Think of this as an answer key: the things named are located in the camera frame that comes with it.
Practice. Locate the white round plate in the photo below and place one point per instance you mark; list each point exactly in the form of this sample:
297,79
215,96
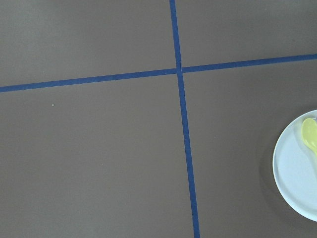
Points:
294,168

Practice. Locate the yellow plastic spoon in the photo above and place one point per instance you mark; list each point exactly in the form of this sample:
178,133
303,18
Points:
309,134

